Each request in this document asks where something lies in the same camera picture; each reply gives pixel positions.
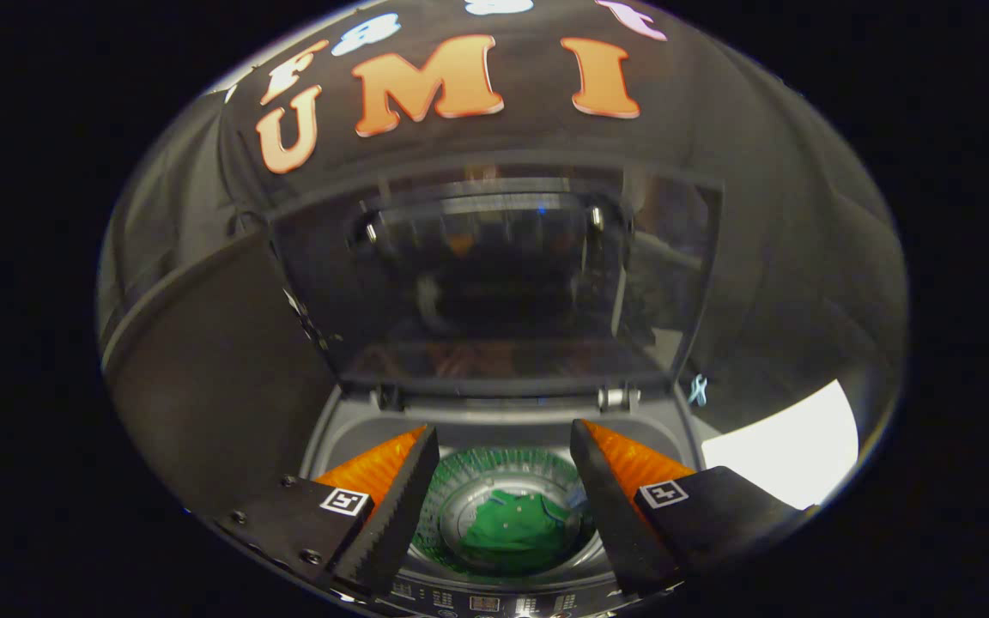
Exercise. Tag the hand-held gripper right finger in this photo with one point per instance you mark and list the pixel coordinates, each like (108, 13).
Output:
(615, 515)

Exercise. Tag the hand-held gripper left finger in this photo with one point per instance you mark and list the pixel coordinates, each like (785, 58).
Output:
(391, 515)

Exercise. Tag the green polo shirt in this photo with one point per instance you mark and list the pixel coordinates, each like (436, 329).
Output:
(512, 532)

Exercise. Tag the dark washing machine lid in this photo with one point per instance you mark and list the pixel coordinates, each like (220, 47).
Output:
(503, 300)

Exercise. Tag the small pale blue loop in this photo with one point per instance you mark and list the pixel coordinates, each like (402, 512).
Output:
(698, 388)

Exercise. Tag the black backdrop cloth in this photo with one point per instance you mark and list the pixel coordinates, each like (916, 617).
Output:
(803, 300)

